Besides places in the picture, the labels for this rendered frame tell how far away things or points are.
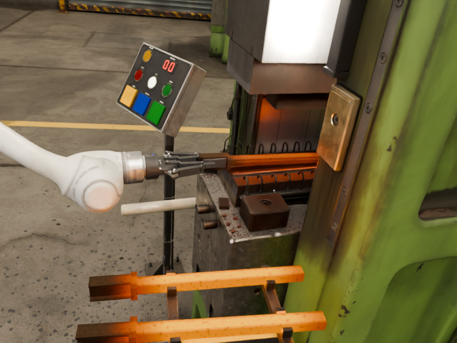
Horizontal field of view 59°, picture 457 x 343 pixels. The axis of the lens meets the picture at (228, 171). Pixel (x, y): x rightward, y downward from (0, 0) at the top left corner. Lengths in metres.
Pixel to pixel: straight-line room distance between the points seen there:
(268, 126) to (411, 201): 0.68
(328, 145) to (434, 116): 0.25
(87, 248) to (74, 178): 1.54
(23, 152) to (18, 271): 1.49
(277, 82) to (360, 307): 0.59
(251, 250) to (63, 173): 0.53
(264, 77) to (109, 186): 0.46
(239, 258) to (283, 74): 0.51
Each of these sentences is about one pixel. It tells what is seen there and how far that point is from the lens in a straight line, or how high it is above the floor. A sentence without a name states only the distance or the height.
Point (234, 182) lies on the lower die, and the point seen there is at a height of 0.98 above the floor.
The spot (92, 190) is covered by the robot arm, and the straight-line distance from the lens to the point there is 0.91.
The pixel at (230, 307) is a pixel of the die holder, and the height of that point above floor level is 0.65.
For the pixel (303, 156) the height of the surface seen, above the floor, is 1.04.
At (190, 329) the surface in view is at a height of 0.99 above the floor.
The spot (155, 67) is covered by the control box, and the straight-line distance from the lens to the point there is 1.66.
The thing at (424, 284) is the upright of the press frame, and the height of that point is 0.85.
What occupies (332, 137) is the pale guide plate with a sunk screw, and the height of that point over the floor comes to 1.25.
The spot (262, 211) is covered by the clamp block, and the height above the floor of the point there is 0.98.
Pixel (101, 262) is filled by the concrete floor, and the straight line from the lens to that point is 2.38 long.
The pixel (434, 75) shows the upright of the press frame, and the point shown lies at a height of 1.45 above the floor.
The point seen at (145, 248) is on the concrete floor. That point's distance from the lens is 2.44.
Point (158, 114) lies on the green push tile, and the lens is 1.55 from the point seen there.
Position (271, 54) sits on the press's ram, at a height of 1.39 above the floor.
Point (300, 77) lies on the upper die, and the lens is 1.09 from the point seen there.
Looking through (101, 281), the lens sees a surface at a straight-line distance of 0.86.
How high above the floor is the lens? 1.62
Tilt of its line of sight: 30 degrees down
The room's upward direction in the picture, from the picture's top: 6 degrees clockwise
